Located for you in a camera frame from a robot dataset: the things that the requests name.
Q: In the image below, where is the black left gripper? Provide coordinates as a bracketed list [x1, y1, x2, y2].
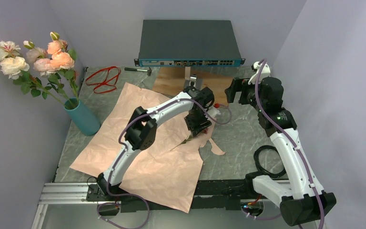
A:
[184, 109, 212, 139]

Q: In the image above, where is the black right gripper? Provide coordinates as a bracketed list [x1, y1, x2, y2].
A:
[225, 77, 266, 112]

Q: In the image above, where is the small mauve rose stem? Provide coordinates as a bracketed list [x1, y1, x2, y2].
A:
[171, 127, 210, 151]

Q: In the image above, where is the pink flower bouquet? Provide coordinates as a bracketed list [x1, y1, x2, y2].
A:
[71, 83, 214, 213]

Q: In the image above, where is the red ribbon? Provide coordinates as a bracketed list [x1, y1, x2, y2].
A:
[85, 66, 121, 94]

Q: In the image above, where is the peach orange flower stem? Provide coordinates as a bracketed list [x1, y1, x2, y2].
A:
[47, 31, 79, 110]

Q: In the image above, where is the pale pink flower stem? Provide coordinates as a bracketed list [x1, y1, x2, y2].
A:
[23, 41, 78, 106]

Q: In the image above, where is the white cream flower stem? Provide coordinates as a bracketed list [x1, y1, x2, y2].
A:
[0, 36, 68, 108]

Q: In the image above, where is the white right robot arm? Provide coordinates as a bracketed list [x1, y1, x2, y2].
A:
[224, 77, 336, 226]

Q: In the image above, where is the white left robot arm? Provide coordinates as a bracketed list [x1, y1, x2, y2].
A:
[97, 86, 214, 200]

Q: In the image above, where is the teal cylindrical vase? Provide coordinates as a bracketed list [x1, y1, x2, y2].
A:
[64, 98, 101, 136]

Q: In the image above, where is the wooden board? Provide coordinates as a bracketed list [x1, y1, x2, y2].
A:
[152, 67, 233, 105]

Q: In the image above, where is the small black hammer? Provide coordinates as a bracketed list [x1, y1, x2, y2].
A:
[124, 67, 152, 76]

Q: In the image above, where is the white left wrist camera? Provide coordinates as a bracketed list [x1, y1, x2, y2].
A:
[207, 104, 221, 119]

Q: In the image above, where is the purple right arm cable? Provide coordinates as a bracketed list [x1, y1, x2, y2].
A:
[241, 58, 325, 229]

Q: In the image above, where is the metal stand bracket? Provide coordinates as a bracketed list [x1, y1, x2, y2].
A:
[183, 67, 203, 90]

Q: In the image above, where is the grey network switch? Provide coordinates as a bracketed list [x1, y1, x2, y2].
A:
[134, 20, 245, 67]

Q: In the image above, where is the aluminium rail frame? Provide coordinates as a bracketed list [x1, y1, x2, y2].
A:
[31, 67, 325, 229]

